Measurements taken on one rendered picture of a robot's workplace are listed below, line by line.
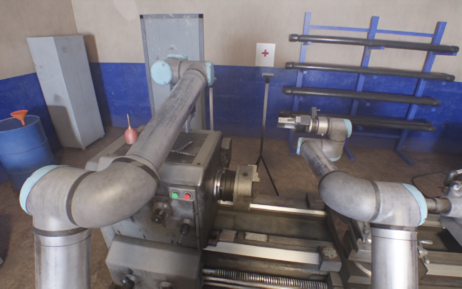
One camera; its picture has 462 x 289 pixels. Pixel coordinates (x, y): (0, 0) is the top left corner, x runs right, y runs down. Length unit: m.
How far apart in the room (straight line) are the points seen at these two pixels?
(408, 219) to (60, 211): 0.80
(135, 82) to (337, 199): 4.46
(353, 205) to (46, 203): 0.71
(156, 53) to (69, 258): 4.08
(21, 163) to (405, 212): 3.71
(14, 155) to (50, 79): 1.37
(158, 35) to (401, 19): 3.90
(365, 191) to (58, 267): 0.74
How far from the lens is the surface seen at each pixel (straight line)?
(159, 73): 0.91
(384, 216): 0.73
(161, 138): 0.57
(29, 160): 3.70
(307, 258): 1.37
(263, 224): 1.63
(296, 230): 1.65
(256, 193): 1.24
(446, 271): 1.70
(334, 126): 1.18
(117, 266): 1.49
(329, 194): 0.72
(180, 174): 1.05
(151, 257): 1.39
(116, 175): 0.49
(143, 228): 1.36
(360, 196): 0.69
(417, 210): 0.76
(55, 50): 4.22
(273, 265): 1.39
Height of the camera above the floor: 1.90
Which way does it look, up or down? 27 degrees down
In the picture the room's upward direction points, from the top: 1 degrees clockwise
